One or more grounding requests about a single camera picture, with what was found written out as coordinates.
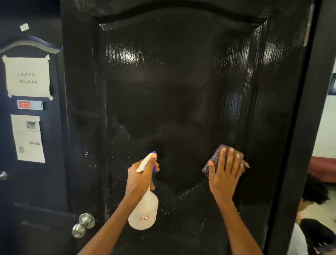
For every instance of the person's right hand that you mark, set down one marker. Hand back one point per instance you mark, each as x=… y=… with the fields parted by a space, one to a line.
x=224 y=182

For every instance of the person's left hand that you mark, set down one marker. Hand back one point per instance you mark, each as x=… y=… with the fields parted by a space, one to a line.
x=137 y=181

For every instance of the person's right little finger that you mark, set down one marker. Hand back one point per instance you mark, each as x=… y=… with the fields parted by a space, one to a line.
x=240 y=169

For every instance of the person's right middle finger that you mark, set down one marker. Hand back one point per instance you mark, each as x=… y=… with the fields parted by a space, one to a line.
x=230 y=159

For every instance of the person's right thumb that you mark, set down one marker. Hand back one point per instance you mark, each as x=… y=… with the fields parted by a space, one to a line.
x=211 y=175

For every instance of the person's left thumb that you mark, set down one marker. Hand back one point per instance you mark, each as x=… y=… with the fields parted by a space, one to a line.
x=153 y=160

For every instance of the checked purple cleaning cloth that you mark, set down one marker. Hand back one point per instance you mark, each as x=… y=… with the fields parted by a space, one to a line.
x=214 y=158

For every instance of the white plastic spray bottle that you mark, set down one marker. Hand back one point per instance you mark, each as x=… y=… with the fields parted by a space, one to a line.
x=144 y=210

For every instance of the person's left forearm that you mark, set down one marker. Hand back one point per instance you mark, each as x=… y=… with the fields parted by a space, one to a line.
x=112 y=226

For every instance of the person's right forearm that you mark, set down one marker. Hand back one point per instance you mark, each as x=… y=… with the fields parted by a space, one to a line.
x=238 y=228

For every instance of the glossy black panel door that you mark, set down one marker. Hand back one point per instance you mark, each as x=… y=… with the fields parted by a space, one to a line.
x=170 y=92

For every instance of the dark red sofa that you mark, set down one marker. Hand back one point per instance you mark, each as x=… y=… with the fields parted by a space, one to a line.
x=322 y=169

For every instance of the round silver door knob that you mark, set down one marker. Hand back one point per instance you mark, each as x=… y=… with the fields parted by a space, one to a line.
x=82 y=226

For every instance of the matte black door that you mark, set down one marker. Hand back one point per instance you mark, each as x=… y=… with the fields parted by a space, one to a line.
x=52 y=184

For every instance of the printed white paper notice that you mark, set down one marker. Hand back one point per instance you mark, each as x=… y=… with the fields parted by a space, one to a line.
x=27 y=139

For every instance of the red and white label plate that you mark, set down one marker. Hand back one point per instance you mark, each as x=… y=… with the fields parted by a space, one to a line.
x=28 y=104

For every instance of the taped white paper sign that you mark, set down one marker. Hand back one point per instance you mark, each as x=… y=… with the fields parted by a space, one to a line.
x=27 y=77

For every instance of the small piece of tape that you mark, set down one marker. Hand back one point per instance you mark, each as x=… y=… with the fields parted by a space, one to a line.
x=24 y=27

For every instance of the black door frame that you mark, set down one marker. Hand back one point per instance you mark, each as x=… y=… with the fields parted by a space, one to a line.
x=301 y=131

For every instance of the dark wall picture frame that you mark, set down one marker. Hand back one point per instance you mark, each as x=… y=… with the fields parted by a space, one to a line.
x=332 y=84

